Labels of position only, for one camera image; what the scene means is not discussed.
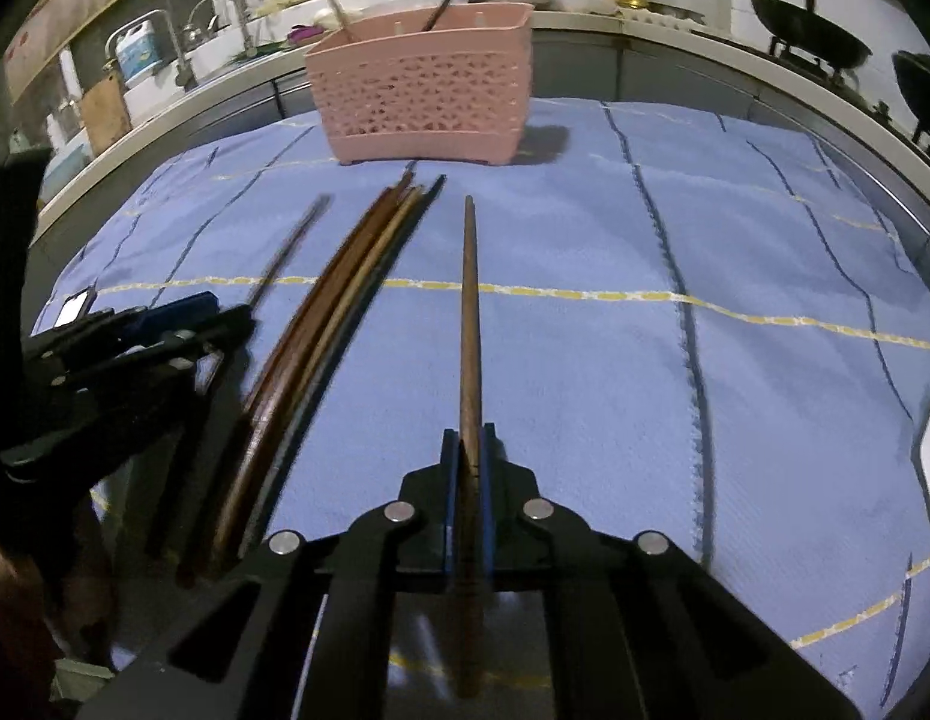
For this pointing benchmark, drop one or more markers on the chopstick in basket left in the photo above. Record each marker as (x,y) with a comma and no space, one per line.
(342,18)

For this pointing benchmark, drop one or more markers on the pink plastic utensil basket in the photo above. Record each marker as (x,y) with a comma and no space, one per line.
(390,88)

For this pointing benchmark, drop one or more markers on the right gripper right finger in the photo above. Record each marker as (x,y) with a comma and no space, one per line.
(530,541)

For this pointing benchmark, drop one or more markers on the black wok on stove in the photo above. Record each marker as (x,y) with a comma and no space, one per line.
(801,27)

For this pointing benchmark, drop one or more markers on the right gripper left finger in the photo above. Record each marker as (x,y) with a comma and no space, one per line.
(402,546)

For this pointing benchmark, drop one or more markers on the blue checked table cloth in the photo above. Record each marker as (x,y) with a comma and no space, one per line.
(690,323)

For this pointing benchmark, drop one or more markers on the dark black chopstick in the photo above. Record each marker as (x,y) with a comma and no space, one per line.
(360,314)

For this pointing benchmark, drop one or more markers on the detergent bottle blue label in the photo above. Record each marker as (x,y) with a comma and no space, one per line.
(137,53)

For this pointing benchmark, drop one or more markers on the reddish brown chopstick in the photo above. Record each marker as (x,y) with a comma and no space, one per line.
(315,314)

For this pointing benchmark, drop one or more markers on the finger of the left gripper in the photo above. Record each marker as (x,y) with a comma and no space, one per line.
(137,325)
(70,398)

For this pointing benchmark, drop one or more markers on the egg tray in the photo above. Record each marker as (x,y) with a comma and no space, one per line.
(662,15)

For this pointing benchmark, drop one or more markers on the brown wooden chopstick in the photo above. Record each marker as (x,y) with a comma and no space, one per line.
(468,502)

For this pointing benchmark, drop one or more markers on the light tan chopstick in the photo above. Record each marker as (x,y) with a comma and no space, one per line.
(345,314)

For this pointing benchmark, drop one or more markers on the smartphone with lit screen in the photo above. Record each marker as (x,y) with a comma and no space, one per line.
(75,307)

